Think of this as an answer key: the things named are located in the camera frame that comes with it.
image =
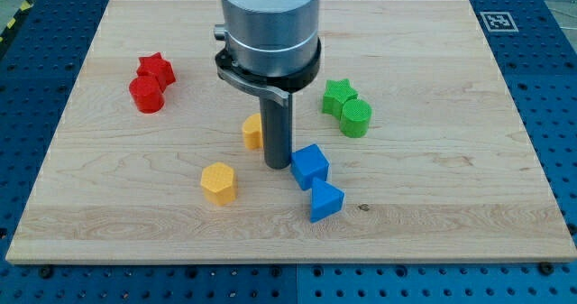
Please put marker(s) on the yellow heart block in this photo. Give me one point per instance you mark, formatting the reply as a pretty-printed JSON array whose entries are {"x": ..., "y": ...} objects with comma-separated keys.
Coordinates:
[{"x": 252, "y": 132}]

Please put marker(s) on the blue cube block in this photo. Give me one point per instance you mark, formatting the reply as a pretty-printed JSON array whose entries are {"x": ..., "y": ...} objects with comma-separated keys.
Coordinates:
[{"x": 309, "y": 163}]

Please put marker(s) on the wooden board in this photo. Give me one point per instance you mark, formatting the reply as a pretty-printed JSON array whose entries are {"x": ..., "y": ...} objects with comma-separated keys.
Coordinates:
[{"x": 445, "y": 174}]

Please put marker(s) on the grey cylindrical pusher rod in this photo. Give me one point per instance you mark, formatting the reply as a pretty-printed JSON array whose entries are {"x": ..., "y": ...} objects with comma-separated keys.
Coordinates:
[{"x": 276, "y": 121}]

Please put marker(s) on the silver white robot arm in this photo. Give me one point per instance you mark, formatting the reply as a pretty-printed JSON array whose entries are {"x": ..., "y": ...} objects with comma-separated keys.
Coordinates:
[{"x": 271, "y": 50}]

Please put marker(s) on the blue triangle block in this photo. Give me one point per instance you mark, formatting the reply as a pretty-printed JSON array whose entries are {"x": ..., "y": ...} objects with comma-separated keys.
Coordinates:
[{"x": 326, "y": 200}]

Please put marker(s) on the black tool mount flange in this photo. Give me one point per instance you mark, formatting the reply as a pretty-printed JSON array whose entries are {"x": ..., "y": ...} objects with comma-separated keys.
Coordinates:
[{"x": 276, "y": 89}]

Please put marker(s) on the green star block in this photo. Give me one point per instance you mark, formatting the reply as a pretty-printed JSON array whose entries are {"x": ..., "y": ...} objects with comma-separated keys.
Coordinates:
[{"x": 337, "y": 93}]

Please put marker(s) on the red star block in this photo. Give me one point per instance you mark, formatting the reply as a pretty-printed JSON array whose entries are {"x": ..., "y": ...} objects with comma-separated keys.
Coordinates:
[{"x": 155, "y": 66}]

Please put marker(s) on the red cylinder block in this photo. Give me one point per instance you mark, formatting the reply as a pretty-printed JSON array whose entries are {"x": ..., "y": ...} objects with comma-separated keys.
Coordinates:
[{"x": 147, "y": 94}]

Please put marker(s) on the green cylinder block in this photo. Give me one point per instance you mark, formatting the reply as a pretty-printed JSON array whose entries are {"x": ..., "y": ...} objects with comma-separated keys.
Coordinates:
[{"x": 355, "y": 118}]

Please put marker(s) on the fiducial marker tag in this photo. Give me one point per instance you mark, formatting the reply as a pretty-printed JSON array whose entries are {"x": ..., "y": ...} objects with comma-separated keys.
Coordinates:
[{"x": 498, "y": 21}]

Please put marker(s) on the yellow hexagon block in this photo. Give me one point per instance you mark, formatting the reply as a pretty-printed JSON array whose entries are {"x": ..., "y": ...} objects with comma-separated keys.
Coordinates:
[{"x": 219, "y": 183}]

